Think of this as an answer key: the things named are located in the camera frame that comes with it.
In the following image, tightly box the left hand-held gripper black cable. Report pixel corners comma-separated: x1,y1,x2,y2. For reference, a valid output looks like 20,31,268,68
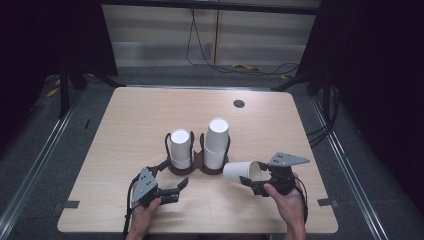
122,175,140,239

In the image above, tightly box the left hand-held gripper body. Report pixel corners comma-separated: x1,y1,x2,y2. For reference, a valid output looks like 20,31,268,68
131,166,182,208

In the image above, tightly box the grey tape strip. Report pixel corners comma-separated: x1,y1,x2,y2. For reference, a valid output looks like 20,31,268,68
316,197,339,208
53,200,81,211

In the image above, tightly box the hand-held gripper black cable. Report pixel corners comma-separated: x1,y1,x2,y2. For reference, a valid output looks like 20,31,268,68
122,175,140,239
293,175,310,224

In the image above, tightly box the person's left hand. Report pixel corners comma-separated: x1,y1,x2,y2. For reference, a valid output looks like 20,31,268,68
127,197,163,238

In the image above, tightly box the right hand-held gripper black cable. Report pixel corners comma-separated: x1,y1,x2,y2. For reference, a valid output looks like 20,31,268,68
293,175,310,224

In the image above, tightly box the black stand leg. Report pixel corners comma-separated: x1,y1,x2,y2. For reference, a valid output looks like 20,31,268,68
57,59,127,120
270,65,334,118

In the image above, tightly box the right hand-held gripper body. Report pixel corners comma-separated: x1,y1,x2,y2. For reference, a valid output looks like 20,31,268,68
249,152,311,198

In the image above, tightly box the black hanging wall cable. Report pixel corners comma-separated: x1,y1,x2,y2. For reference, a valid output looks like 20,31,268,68
185,8,301,76

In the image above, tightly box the white paper cup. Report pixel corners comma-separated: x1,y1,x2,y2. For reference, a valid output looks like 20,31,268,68
170,128,193,162
222,160,264,185
204,117,231,153
203,146,229,171
171,158,193,170

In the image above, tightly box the black overhead bar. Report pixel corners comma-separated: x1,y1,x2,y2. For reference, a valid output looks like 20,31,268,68
99,0,322,16

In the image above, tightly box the black floor cable bundle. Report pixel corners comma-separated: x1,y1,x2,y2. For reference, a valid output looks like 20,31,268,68
305,85,342,149

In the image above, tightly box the person's right hand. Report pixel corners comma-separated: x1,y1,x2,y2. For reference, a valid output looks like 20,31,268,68
262,172,308,231

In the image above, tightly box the dark brown double cup holder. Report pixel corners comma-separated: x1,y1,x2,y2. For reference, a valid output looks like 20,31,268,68
164,131,232,176

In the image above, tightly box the metal floor rail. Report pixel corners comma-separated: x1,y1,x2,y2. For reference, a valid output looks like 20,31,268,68
0,96,82,232
309,95,390,240

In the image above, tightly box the black curtain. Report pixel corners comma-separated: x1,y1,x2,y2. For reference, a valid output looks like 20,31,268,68
295,0,424,216
0,0,119,148

